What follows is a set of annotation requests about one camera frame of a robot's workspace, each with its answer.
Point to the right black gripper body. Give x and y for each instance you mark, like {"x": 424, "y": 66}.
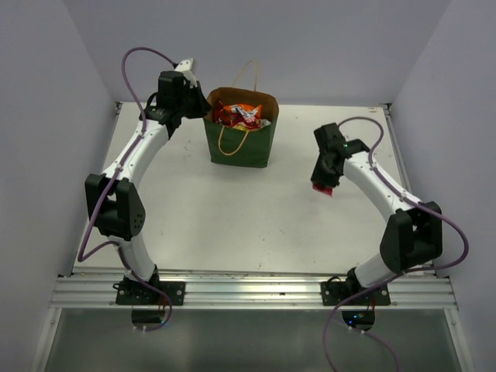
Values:
{"x": 324, "y": 176}

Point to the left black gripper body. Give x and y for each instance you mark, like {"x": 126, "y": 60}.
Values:
{"x": 184, "y": 103}

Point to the red Doritos bag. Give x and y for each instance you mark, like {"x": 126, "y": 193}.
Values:
{"x": 222, "y": 114}

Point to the Fox's fruits candy bag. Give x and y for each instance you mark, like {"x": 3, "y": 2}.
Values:
{"x": 243, "y": 116}

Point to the green paper bag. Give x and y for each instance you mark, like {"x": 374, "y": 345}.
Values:
{"x": 241, "y": 148}

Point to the small pink candy bag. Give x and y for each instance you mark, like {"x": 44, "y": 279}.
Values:
{"x": 323, "y": 189}

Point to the silver foil packet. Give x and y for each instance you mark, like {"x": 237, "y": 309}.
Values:
{"x": 264, "y": 123}

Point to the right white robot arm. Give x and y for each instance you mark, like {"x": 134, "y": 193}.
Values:
{"x": 412, "y": 236}

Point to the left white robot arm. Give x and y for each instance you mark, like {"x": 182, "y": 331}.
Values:
{"x": 114, "y": 206}

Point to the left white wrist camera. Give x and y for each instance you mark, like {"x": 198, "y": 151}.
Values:
{"x": 187, "y": 68}

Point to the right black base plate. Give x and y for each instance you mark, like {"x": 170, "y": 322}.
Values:
{"x": 334, "y": 291}

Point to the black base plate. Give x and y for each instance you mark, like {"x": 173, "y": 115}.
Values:
{"x": 134, "y": 293}
{"x": 334, "y": 291}

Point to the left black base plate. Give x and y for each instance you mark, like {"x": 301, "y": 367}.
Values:
{"x": 134, "y": 293}

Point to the aluminium frame rail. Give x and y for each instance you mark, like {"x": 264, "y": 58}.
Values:
{"x": 251, "y": 291}

